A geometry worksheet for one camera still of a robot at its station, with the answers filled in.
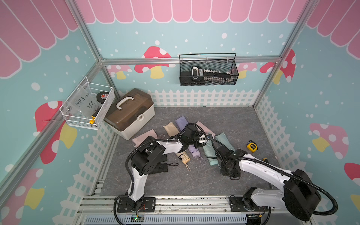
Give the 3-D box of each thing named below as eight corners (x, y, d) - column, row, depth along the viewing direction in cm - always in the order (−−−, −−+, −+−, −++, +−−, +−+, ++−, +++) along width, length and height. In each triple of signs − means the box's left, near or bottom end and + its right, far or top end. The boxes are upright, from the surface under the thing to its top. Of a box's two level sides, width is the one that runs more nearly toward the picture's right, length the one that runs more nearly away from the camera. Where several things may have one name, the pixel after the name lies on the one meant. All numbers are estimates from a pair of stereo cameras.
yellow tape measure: (253, 153, 96) (255, 151, 93) (244, 145, 99) (245, 143, 97) (258, 148, 98) (260, 146, 96) (249, 141, 102) (250, 139, 99)
